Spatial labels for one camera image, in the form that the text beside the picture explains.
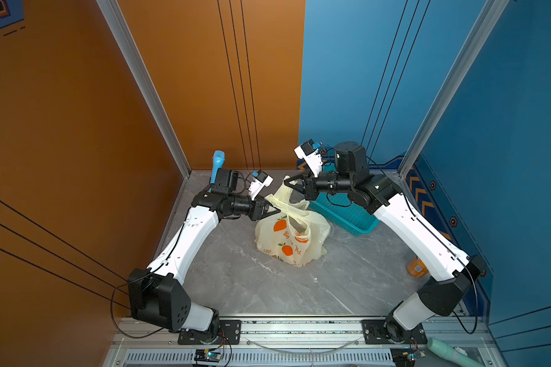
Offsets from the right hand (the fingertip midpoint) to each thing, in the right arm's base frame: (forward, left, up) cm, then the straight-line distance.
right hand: (288, 181), depth 64 cm
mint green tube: (-38, -51, -38) cm, 74 cm away
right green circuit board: (-37, -36, -41) cm, 66 cm away
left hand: (0, +3, -12) cm, 13 cm away
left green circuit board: (-37, +26, -40) cm, 60 cm away
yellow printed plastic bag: (-7, -2, -19) cm, 20 cm away
